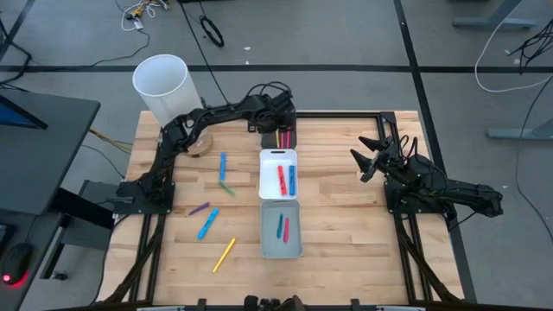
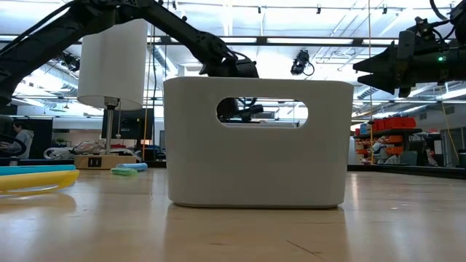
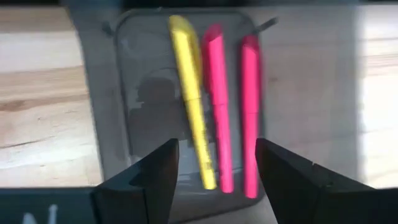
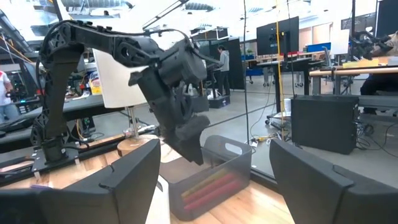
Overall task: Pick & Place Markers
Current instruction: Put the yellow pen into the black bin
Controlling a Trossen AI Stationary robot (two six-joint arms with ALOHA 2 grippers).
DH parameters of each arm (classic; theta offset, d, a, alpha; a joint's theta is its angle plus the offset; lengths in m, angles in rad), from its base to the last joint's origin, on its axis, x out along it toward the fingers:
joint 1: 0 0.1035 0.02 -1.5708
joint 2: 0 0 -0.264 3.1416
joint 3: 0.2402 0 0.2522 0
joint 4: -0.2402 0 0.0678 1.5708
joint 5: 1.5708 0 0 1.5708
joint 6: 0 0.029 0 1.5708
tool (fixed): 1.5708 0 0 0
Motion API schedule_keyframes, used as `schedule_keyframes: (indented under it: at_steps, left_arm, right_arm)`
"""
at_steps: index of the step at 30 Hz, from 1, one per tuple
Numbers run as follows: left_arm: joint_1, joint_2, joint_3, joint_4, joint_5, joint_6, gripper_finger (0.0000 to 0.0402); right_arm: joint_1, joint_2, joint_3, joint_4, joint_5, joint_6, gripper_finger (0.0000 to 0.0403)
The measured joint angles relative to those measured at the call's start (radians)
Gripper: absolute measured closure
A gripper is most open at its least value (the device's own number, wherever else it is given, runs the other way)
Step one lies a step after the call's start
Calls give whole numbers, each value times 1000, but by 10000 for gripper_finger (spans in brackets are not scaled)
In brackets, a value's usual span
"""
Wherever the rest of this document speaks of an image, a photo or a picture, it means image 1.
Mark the green marker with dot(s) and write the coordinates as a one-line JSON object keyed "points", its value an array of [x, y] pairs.
{"points": [[227, 189]]}

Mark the dark translucent plastic bin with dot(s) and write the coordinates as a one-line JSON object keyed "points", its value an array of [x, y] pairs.
{"points": [[268, 140]]}

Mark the teal marker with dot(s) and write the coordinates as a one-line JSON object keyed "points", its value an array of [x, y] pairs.
{"points": [[280, 226]]}

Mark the thick red marker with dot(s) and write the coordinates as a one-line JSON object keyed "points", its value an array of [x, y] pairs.
{"points": [[281, 180]]}

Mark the black bulky device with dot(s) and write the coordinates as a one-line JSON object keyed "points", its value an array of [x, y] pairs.
{"points": [[276, 303]]}

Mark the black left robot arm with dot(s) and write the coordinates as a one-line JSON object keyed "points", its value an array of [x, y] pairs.
{"points": [[216, 113]]}

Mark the purple marker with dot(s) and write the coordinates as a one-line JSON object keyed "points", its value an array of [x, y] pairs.
{"points": [[198, 209]]}

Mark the black aluminium rig frame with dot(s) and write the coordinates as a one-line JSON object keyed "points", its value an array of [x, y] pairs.
{"points": [[337, 114]]}

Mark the white plastic bin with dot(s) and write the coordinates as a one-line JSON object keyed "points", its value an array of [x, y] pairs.
{"points": [[270, 181]]}

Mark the light grey plastic bin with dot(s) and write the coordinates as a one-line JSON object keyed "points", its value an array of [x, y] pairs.
{"points": [[270, 242]]}

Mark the thick blue marker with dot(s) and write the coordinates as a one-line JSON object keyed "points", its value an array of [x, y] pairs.
{"points": [[292, 180], [222, 166]]}

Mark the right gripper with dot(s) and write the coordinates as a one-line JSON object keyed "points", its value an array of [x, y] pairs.
{"points": [[391, 157]]}

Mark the monitor with blue screen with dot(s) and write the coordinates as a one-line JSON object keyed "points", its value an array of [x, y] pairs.
{"points": [[17, 116]]}

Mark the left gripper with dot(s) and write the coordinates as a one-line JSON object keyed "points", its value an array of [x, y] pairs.
{"points": [[276, 114]]}

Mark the black computer mouse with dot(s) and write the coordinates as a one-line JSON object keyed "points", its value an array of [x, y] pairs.
{"points": [[15, 261]]}

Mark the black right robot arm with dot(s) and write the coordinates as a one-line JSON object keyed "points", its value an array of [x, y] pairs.
{"points": [[471, 194]]}

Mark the grey desk foot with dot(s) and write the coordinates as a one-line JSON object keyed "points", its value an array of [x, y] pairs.
{"points": [[497, 22], [518, 133]]}

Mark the thin yellow marker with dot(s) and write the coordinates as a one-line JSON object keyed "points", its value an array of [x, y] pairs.
{"points": [[277, 139], [224, 255]]}

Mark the thin pink marker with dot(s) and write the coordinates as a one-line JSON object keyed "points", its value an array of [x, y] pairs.
{"points": [[283, 140], [288, 139]]}

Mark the light blue marker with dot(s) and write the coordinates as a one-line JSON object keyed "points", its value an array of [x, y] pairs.
{"points": [[207, 224]]}

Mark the black desk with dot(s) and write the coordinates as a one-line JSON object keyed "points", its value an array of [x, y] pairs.
{"points": [[43, 164]]}

